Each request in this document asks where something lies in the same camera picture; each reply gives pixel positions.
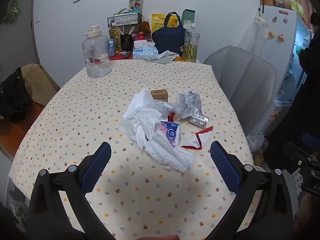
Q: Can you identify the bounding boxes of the black cloth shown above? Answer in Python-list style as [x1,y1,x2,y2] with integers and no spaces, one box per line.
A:
[0,67,32,124]

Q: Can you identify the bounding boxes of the printed plastic wrapper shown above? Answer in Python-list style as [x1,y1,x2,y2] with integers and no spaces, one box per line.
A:
[177,90,203,119]

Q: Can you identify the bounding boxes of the green tea plastic bottle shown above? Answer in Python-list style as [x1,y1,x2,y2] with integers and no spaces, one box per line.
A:
[182,23,200,63]
[108,22,122,54]

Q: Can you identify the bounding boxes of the crushed clear plastic bottle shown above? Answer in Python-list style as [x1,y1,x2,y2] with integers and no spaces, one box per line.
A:
[146,99,190,120]

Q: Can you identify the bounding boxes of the green hanging towel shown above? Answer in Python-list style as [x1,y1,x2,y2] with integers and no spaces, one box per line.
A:
[2,0,22,23]

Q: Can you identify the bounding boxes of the person's left hand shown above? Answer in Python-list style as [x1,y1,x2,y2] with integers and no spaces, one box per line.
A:
[135,235,181,240]

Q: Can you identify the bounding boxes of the blue soft tissue pack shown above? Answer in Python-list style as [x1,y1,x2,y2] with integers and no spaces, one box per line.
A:
[132,41,158,60]

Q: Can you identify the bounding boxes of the small brown cardboard box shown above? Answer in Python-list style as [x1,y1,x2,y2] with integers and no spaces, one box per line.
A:
[150,89,168,100]

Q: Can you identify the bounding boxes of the brown round object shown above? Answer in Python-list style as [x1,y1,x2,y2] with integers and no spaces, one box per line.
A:
[139,21,151,34]

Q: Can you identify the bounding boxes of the large clear water jug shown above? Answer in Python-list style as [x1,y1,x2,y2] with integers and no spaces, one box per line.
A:
[82,25,112,78]

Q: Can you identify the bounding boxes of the black utensil holder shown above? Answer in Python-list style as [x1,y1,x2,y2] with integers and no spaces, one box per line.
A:
[120,34,133,52]

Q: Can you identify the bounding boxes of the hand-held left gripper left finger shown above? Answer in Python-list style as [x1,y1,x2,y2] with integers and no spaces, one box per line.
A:
[27,142,118,240]

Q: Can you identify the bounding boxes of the white tote bag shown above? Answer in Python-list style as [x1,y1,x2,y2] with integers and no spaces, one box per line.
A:
[237,15,267,55]

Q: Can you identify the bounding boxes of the cluster of small fridge magnets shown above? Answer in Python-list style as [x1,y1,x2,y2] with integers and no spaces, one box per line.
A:
[269,111,284,123]

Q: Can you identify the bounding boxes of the black wire basket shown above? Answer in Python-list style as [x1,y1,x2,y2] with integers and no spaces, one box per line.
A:
[107,13,142,28]

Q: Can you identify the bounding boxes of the grey upholstered chair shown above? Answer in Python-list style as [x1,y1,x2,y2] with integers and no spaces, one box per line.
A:
[203,45,277,137]

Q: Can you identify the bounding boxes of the silver blister pack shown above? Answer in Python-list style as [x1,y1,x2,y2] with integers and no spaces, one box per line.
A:
[190,114,208,128]

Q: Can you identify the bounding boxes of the white tissue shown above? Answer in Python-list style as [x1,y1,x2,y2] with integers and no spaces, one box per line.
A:
[117,106,165,153]

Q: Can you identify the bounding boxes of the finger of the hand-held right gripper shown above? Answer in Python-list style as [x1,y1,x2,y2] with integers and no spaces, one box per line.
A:
[284,133,320,173]

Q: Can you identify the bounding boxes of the white paper sheet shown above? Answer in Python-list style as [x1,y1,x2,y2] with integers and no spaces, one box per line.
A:
[122,88,152,120]

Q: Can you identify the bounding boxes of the pink curtain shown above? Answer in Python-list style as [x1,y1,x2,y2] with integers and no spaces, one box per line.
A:
[297,0,320,20]

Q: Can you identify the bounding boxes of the grey cloth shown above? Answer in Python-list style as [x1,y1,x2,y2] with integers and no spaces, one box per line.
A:
[146,51,180,64]

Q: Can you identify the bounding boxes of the small wire storage basket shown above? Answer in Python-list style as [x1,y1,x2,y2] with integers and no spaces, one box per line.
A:
[272,0,292,9]

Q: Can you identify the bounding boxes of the floral dotted tablecloth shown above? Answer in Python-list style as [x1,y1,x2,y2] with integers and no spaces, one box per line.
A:
[9,59,255,240]

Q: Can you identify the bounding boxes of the yellow slipper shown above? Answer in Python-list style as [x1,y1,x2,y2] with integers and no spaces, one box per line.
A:
[255,152,266,166]

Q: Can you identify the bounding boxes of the small blue tissue packet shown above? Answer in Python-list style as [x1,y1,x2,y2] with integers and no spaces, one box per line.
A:
[159,121,182,147]

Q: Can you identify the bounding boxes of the green carton box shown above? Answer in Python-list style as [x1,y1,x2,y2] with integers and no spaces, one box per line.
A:
[181,9,196,25]

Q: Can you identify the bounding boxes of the white refrigerator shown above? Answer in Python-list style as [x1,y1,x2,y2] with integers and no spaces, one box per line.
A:
[255,5,313,135]

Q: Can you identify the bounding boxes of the navy lunch bag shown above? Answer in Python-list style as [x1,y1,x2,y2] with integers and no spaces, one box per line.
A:
[152,12,187,58]

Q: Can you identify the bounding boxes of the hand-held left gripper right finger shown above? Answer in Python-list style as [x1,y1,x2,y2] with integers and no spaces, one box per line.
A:
[207,141,294,240]

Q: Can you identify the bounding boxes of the white printed plastic bag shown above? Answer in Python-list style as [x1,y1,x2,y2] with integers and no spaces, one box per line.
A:
[246,134,269,153]

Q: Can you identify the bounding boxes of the orange chair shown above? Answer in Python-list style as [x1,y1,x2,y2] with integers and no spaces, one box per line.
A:
[0,102,45,160]

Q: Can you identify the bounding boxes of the white red-edged packet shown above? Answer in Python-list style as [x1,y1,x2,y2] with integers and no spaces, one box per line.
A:
[181,126,213,150]

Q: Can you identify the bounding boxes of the blue drink can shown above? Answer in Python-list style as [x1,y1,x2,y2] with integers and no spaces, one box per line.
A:
[107,39,116,57]

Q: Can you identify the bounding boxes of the green patterned box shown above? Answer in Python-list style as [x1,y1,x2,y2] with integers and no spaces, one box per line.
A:
[290,0,304,18]

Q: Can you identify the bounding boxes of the dark patterned object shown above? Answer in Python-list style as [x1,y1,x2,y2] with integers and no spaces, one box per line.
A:
[7,187,28,220]

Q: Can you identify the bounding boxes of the yellow snack pouch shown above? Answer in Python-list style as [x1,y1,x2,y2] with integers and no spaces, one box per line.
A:
[151,14,175,34]

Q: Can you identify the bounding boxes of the grey door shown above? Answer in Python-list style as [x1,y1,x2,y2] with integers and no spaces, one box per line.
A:
[0,0,42,67]

